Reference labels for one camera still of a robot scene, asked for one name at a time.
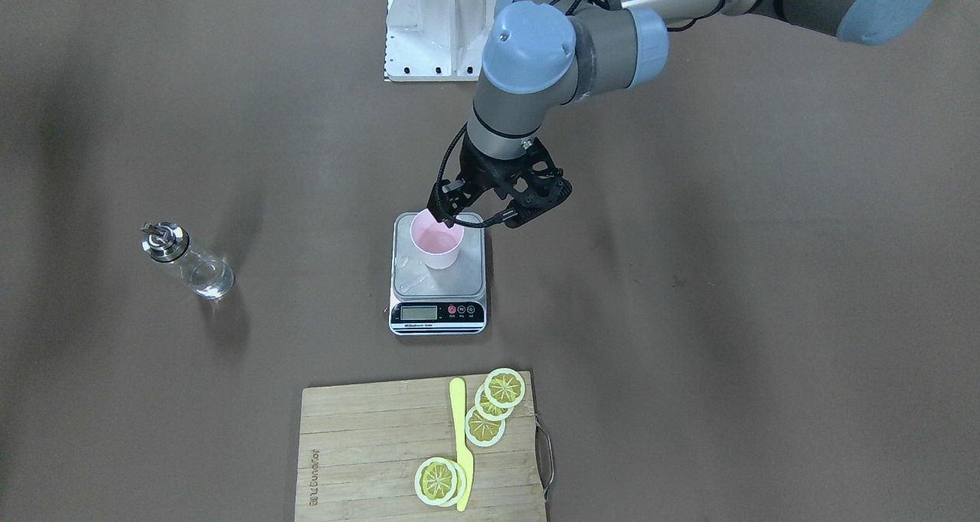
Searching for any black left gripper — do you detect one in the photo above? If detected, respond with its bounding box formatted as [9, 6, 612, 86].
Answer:
[426, 137, 573, 228]

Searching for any pink plastic cup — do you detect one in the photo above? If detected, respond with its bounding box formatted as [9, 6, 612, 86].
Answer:
[410, 209, 465, 270]

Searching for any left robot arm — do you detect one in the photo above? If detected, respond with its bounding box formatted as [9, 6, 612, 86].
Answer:
[426, 0, 933, 228]

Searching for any digital kitchen scale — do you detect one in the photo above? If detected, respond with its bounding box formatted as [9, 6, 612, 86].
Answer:
[388, 212, 489, 336]

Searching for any glass sauce bottle metal spout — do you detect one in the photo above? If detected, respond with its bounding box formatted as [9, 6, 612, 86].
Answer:
[141, 221, 234, 300]

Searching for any yellow plastic knife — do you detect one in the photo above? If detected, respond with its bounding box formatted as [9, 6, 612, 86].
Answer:
[449, 377, 475, 512]

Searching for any middle lemon slice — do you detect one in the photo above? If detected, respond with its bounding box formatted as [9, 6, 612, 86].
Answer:
[475, 385, 514, 422]

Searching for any wooden cutting board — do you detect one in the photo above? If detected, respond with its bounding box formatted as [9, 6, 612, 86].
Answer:
[294, 377, 548, 521]

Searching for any lemon slice by knife tip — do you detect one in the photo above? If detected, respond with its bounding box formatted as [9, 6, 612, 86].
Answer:
[413, 456, 456, 507]

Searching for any lemon slice under tip slice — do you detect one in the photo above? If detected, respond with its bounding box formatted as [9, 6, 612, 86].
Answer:
[446, 462, 468, 507]

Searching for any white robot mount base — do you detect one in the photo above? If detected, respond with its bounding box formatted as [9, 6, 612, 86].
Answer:
[383, 0, 497, 82]

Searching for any lemon slice near handle end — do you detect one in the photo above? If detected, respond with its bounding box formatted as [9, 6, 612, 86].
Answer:
[483, 367, 528, 409]

